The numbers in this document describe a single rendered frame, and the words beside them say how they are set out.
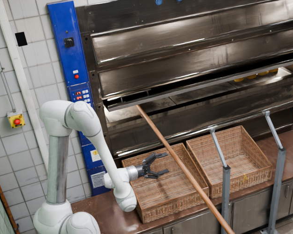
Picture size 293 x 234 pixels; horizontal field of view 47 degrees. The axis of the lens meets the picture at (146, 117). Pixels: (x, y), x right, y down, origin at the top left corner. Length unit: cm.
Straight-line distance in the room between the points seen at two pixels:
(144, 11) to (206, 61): 66
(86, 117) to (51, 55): 79
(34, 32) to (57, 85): 39
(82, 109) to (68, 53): 75
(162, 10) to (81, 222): 149
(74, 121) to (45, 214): 54
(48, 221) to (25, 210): 105
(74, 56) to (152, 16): 61
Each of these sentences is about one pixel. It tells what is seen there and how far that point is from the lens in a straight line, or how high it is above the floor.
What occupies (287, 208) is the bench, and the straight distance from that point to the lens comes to 337.
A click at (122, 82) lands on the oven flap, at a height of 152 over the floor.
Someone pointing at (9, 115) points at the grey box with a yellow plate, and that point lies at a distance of 241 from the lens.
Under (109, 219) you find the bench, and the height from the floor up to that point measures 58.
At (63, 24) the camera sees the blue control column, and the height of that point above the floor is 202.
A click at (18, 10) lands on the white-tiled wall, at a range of 226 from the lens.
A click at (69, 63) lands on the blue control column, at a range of 234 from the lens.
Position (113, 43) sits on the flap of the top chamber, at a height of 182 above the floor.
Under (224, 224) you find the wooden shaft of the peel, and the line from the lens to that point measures 182.
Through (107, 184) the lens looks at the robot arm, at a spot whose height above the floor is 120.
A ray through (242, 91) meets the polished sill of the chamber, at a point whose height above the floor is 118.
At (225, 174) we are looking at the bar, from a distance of 254.
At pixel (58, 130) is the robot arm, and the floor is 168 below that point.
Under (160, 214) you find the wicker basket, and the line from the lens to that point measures 266.
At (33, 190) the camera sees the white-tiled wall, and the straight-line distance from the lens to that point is 285.
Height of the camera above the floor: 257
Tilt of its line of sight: 31 degrees down
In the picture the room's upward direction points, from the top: 6 degrees counter-clockwise
